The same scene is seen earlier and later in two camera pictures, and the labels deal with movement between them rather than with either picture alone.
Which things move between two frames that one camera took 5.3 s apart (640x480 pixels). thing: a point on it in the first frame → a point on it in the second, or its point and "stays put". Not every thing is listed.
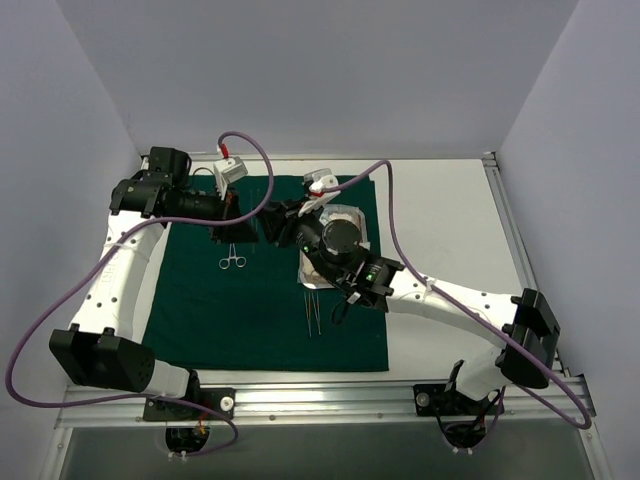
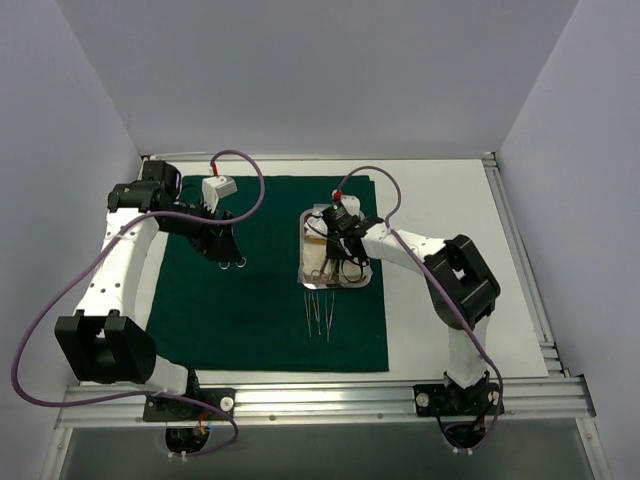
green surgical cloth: (240, 307) stays put
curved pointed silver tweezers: (317, 318) stays put
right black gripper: (282, 220) → (338, 240)
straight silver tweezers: (309, 322) stays put
